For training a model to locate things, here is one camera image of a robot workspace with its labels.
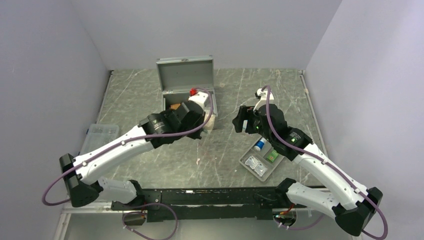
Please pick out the small white blue bottle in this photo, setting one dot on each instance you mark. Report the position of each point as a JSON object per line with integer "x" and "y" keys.
{"x": 259, "y": 144}

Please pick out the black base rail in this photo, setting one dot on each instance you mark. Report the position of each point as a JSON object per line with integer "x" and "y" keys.
{"x": 162, "y": 204}

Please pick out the small green box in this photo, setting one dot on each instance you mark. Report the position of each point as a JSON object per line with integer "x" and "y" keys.
{"x": 272, "y": 156}

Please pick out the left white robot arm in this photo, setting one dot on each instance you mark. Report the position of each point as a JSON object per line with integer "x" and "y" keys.
{"x": 83, "y": 174}

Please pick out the teal white small packet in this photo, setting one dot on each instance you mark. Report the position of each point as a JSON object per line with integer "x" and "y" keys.
{"x": 244, "y": 125}

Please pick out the grey plastic divider tray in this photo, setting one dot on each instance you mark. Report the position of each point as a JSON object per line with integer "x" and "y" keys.
{"x": 261, "y": 159}

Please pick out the cream latex gloves packet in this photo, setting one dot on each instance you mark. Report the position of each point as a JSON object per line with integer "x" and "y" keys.
{"x": 209, "y": 125}

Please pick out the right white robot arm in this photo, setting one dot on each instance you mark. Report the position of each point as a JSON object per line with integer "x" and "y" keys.
{"x": 351, "y": 204}

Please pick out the grey metal medicine case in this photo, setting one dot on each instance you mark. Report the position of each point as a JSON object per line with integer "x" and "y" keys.
{"x": 178, "y": 75}

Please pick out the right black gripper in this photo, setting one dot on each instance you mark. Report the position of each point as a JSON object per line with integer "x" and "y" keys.
{"x": 245, "y": 113}

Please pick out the brown bottle orange cap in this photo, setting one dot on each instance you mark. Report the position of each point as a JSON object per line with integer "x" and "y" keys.
{"x": 175, "y": 106}

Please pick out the clear plastic storage box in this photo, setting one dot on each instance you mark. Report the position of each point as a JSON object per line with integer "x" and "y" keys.
{"x": 99, "y": 135}

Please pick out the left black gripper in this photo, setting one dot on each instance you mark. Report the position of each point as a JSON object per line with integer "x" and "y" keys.
{"x": 196, "y": 134}

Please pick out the clear bag alcohol wipes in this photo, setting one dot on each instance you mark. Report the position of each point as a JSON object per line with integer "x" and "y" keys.
{"x": 256, "y": 165}

